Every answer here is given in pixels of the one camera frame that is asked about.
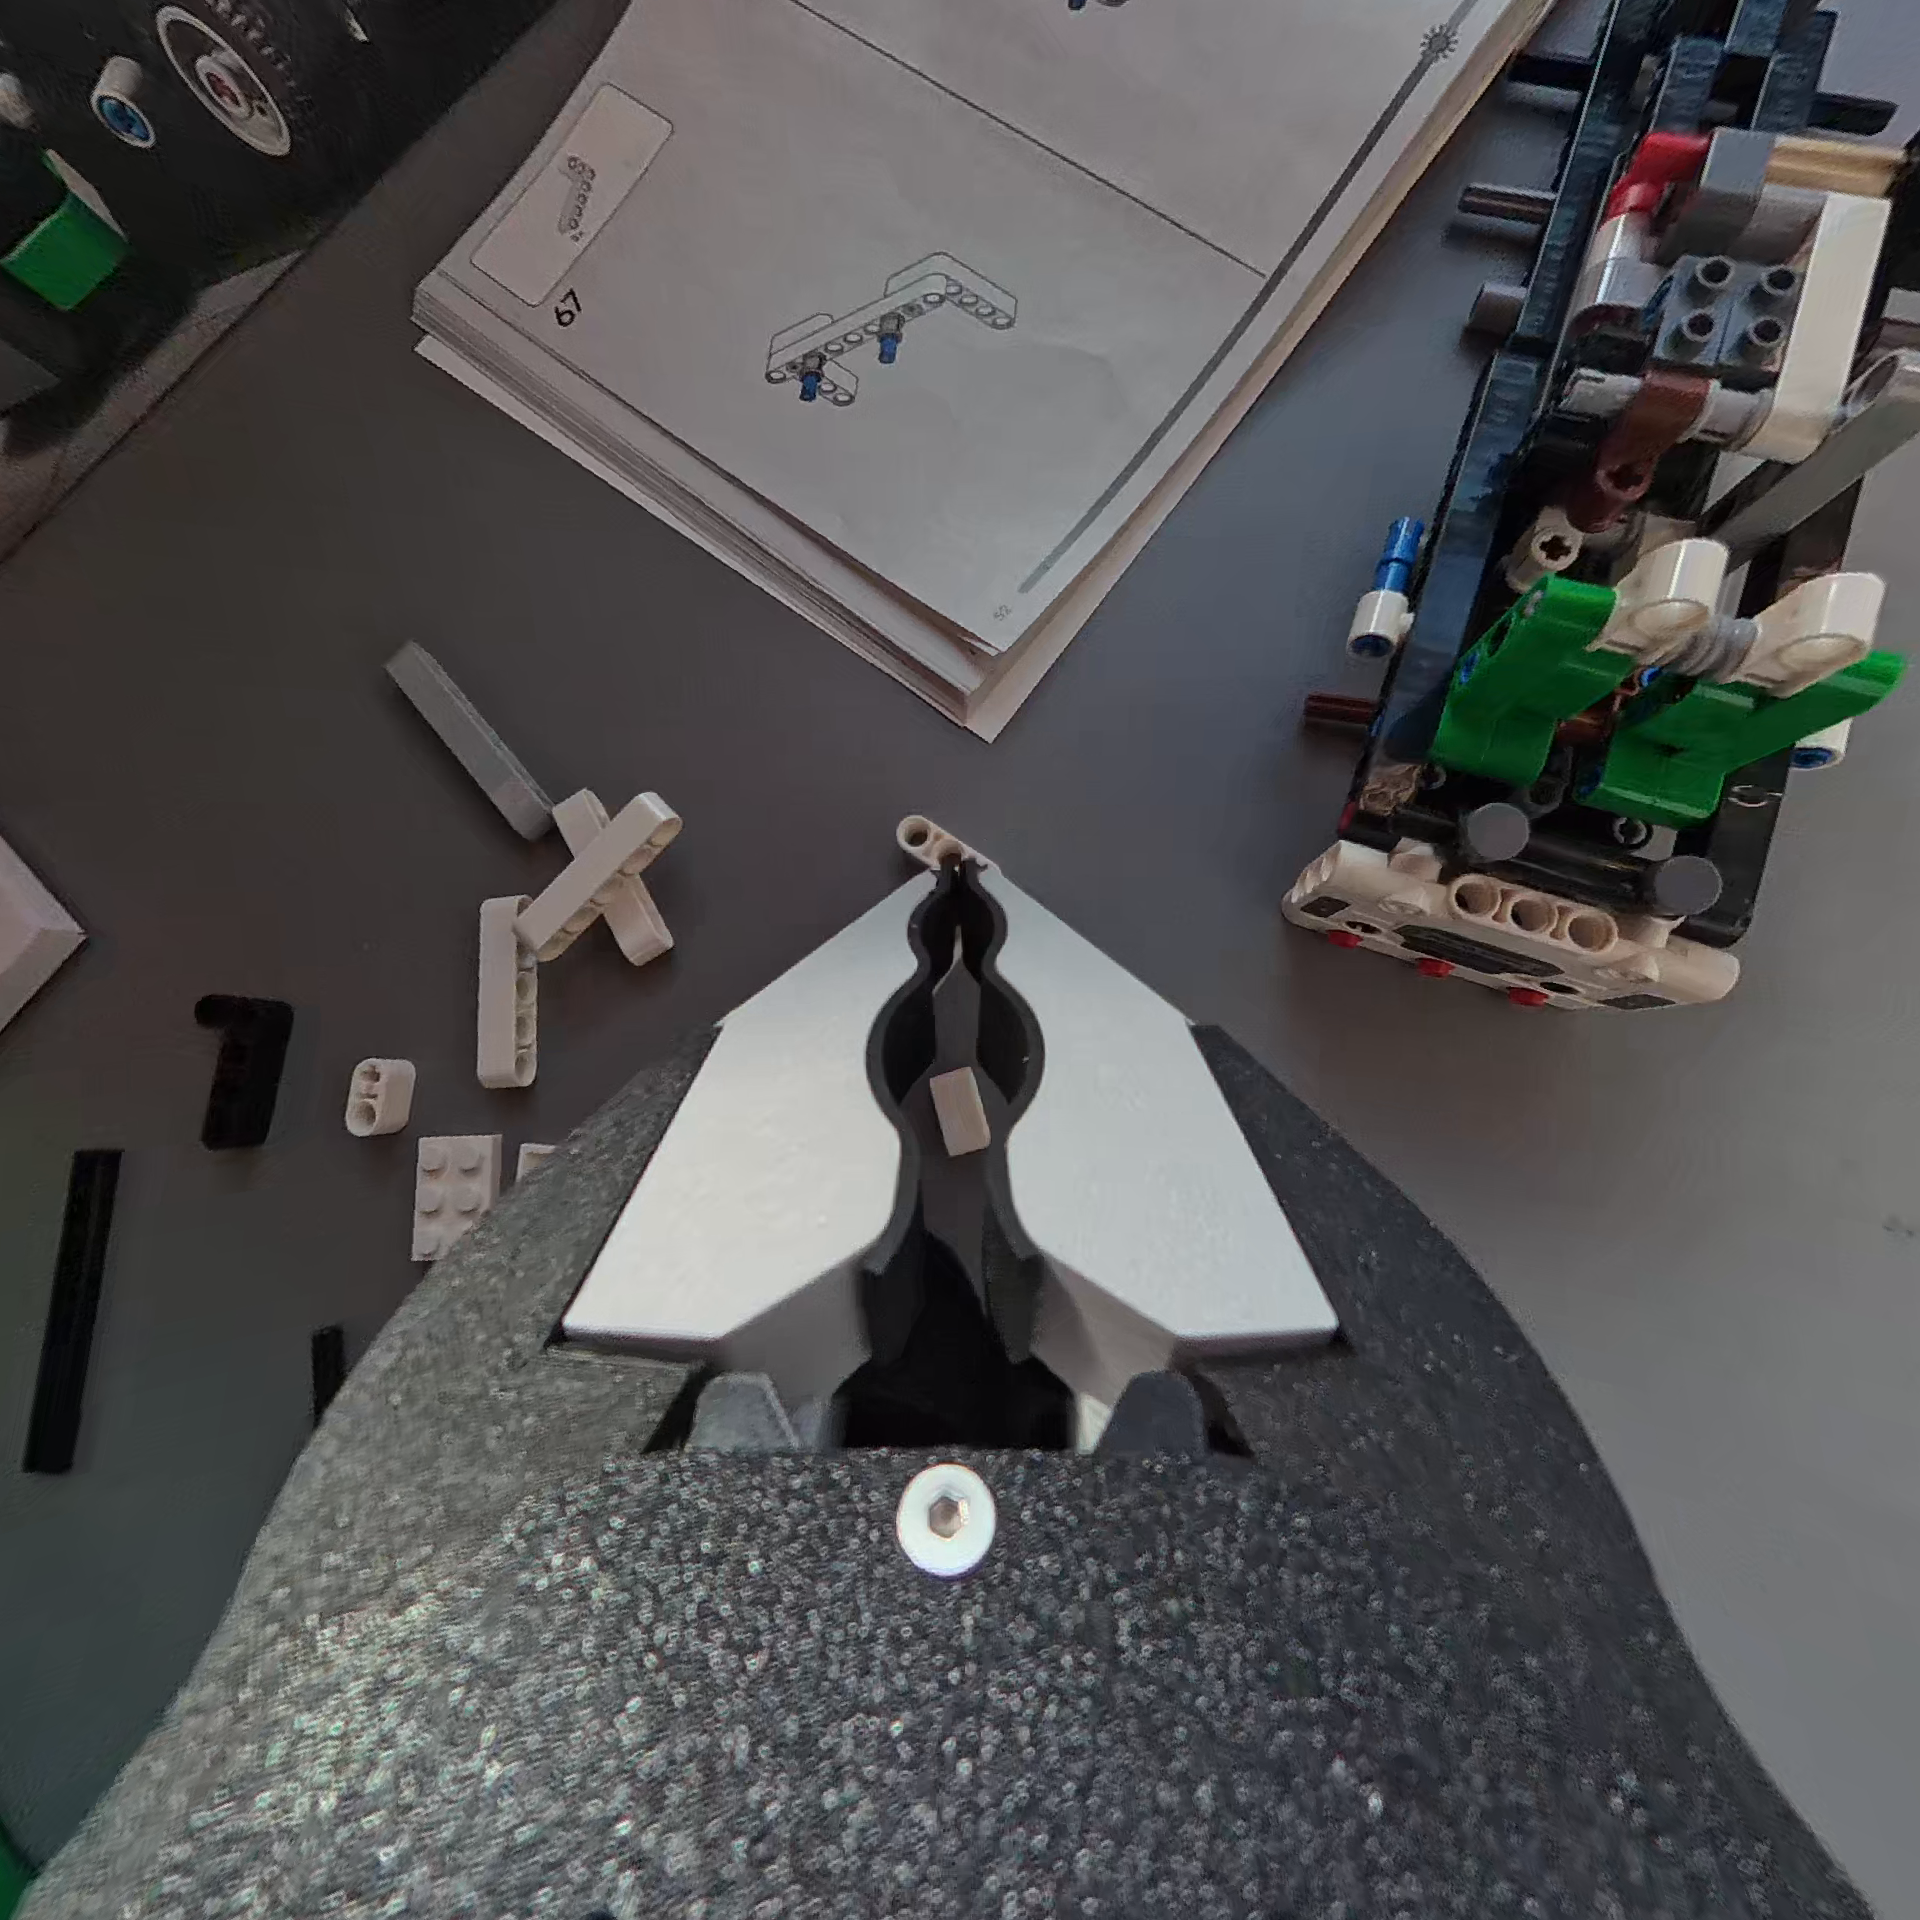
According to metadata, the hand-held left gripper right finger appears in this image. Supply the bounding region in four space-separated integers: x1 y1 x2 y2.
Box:
958 871 1342 1408

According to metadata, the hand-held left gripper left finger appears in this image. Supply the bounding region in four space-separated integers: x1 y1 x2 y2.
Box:
561 867 961 1410

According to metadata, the lego instruction booklet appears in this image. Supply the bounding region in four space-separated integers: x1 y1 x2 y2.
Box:
411 0 1563 744

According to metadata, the group of white lego pieces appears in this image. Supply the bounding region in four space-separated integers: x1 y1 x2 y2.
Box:
341 787 679 1266

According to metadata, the partly built lego truck chassis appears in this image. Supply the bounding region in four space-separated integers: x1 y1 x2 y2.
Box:
1281 0 1908 1024

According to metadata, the black angled lego piece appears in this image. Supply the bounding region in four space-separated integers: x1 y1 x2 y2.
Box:
196 993 295 1155

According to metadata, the grey lego bar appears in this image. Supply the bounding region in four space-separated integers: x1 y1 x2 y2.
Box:
383 639 561 844

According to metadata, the long black lego axle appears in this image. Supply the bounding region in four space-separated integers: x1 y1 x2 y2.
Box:
19 1147 126 1475

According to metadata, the lego set box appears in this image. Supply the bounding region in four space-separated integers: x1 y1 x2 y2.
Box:
0 0 571 561

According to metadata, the white flat tile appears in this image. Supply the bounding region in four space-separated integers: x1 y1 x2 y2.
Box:
0 830 89 1040

